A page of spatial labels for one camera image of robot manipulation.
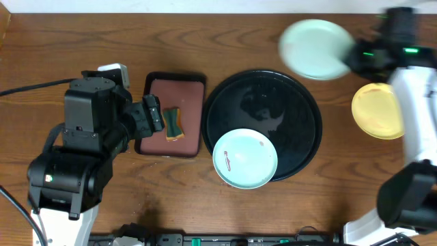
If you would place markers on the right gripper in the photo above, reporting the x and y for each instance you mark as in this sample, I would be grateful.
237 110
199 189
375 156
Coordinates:
349 59

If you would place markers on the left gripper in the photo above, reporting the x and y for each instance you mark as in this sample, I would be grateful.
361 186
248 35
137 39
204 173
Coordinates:
153 113

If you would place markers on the yellow plate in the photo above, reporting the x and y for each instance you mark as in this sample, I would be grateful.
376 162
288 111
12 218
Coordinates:
376 111

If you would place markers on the orange green sponge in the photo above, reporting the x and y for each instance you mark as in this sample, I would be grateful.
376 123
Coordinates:
173 124

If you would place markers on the light green plate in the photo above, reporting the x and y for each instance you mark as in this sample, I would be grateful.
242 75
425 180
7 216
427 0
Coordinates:
245 159
316 49

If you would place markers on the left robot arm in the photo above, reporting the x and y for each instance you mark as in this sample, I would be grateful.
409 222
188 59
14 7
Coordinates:
67 180

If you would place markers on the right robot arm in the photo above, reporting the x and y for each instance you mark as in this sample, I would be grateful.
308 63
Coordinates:
406 203

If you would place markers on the black rectangular tray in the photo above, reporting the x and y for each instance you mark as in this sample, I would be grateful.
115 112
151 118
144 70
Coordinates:
186 92

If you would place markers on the round black tray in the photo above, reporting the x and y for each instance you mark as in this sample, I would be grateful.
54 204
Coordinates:
271 103

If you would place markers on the light green plate front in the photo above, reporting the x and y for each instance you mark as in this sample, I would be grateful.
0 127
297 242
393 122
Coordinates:
245 159

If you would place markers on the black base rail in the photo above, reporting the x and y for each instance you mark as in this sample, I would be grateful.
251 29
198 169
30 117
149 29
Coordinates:
203 240

